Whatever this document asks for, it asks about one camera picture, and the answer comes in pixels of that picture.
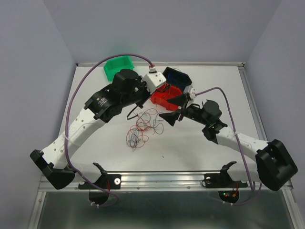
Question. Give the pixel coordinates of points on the black plastic bin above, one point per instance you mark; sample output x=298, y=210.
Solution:
x=177, y=78

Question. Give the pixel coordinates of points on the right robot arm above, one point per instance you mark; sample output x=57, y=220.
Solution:
x=273, y=164

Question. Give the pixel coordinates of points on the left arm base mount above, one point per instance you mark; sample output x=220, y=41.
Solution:
x=100, y=179

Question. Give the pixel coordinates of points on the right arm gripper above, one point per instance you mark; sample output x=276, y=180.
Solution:
x=171, y=117

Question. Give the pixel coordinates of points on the red plastic bin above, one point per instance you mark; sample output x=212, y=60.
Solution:
x=162, y=94

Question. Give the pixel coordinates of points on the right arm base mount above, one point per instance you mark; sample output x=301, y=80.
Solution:
x=222, y=179

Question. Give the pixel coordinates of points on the aluminium mounting rail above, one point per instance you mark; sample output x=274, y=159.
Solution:
x=145, y=182

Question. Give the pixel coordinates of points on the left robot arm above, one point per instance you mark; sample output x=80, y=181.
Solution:
x=127, y=88

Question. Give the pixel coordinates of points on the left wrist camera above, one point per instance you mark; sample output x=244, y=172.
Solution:
x=153, y=80

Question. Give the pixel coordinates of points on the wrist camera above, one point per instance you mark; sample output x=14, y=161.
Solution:
x=189, y=92
x=153, y=80

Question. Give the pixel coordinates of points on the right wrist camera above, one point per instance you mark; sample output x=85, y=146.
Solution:
x=189, y=92

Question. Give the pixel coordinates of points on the green plastic bin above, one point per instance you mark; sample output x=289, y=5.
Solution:
x=114, y=65

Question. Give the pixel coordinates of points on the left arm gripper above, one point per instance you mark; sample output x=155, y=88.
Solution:
x=140, y=83

